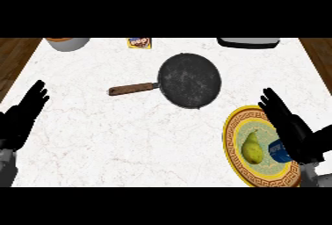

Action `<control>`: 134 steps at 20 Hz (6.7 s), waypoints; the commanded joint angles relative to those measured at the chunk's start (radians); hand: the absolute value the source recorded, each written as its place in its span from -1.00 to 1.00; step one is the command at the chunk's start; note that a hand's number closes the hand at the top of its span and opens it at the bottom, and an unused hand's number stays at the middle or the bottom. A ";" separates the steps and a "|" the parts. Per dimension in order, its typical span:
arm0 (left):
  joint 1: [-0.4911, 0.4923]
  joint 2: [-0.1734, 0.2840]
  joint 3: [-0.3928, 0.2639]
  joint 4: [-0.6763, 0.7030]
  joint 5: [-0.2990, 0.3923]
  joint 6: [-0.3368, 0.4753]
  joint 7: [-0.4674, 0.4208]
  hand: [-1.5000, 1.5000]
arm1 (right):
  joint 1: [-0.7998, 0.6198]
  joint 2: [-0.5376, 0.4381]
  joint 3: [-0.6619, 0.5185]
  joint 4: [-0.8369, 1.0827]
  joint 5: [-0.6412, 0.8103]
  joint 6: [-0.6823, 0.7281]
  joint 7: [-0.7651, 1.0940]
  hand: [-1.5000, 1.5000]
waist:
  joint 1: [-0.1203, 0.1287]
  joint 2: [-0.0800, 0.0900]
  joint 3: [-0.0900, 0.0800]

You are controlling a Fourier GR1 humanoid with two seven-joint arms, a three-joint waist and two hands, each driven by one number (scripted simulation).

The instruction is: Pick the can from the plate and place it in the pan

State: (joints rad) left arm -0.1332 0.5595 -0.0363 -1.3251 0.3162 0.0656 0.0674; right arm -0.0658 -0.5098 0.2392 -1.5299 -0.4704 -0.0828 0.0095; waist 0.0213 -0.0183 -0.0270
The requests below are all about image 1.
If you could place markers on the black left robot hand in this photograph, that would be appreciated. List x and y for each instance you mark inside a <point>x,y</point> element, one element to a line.
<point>21,117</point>

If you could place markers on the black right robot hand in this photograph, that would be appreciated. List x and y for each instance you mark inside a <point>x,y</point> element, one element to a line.
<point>288,126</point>

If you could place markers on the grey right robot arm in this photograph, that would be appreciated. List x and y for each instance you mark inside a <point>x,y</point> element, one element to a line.
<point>315,175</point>

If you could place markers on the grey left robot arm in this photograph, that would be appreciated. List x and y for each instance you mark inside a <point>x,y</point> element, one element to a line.
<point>8,167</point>

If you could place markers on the yellow patterned plate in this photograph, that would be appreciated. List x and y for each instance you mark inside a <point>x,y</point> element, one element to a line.
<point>254,146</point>

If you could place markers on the green pear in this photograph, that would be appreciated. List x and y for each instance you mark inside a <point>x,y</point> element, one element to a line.
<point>251,148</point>

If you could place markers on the grey pot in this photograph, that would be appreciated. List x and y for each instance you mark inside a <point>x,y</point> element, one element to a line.
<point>67,43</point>

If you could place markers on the white and black appliance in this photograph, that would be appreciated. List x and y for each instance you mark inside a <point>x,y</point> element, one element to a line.
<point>248,42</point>

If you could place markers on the yellow printed box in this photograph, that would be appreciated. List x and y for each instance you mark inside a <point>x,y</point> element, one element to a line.
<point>139,43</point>

